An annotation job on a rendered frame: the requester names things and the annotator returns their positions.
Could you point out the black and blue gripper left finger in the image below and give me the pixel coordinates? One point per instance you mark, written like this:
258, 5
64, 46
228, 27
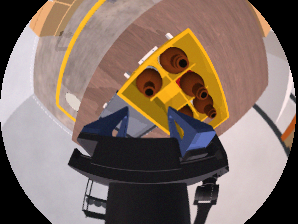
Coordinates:
107, 124

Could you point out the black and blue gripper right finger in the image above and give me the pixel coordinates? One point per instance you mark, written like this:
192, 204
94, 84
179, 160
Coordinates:
197, 134

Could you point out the yellow divided crate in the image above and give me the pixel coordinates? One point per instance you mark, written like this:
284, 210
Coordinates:
155, 108

